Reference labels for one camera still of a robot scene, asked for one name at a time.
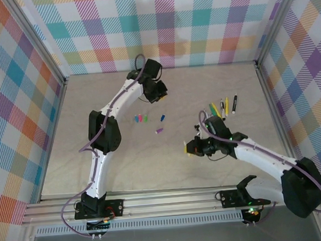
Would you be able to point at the yellow highlighter pen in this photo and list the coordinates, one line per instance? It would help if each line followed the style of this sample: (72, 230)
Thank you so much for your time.
(227, 104)
(216, 109)

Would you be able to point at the blue pen cap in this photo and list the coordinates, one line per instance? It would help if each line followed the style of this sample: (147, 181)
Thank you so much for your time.
(163, 117)

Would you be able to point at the purple pen cap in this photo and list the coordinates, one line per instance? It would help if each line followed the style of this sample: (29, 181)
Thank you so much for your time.
(159, 130)

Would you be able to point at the black marker white label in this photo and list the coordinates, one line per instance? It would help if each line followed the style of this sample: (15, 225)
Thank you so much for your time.
(234, 103)
(223, 110)

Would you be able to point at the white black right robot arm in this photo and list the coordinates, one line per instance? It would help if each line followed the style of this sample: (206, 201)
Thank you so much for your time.
(262, 156)

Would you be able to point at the aluminium frame post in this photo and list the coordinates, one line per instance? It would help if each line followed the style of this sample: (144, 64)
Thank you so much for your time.
(41, 43)
(276, 21)

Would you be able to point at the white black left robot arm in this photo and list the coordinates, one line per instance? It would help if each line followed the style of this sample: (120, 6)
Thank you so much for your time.
(98, 171)

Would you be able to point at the aluminium side rail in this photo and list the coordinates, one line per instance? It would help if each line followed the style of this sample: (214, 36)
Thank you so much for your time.
(267, 91)

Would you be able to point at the black connector box green light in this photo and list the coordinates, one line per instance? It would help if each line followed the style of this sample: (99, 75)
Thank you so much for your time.
(252, 214)

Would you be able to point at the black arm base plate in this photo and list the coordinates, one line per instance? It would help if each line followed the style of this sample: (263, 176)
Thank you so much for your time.
(81, 214)
(229, 201)

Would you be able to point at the green pen cap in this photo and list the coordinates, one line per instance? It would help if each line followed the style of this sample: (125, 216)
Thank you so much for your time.
(146, 118)

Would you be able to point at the pink pen cap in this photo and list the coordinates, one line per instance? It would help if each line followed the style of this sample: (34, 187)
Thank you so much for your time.
(140, 118)

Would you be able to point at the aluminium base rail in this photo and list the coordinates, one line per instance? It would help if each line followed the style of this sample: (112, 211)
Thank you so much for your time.
(169, 202)

